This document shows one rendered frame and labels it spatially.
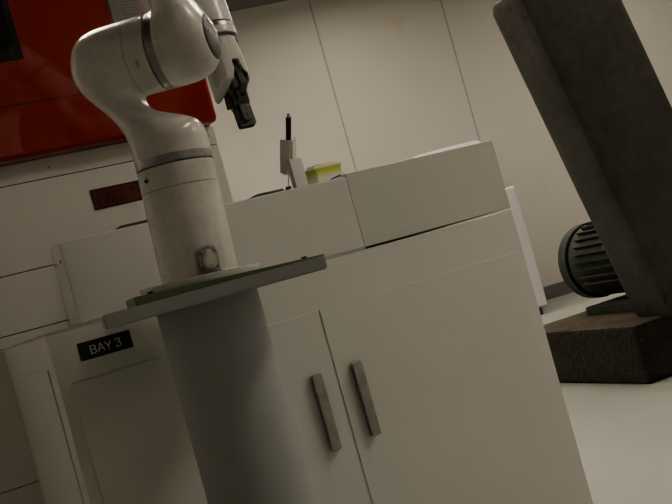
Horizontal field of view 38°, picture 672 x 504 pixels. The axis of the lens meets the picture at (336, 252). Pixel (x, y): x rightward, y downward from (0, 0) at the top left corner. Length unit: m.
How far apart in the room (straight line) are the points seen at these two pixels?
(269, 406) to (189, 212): 0.31
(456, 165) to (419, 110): 6.80
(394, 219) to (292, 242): 0.22
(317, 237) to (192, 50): 0.49
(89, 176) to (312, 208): 0.71
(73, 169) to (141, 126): 0.87
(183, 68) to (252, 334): 0.41
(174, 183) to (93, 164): 0.90
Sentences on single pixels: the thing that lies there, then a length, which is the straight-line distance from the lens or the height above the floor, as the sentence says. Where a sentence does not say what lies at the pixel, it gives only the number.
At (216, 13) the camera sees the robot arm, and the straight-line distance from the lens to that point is 1.90.
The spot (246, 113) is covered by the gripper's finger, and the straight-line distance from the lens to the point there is 1.84.
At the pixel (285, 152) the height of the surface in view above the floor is 1.07.
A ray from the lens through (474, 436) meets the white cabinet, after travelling 1.94.
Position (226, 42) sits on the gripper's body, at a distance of 1.87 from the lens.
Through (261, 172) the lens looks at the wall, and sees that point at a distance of 8.31.
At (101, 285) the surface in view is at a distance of 1.68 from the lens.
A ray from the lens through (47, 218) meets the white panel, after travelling 2.32.
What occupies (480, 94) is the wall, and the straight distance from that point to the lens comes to 9.02.
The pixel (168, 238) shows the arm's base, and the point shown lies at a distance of 1.48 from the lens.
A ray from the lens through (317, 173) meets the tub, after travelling 2.23.
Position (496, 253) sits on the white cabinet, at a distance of 2.00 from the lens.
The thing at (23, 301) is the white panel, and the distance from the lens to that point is 2.29.
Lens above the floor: 0.80
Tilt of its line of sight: 1 degrees up
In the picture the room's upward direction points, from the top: 15 degrees counter-clockwise
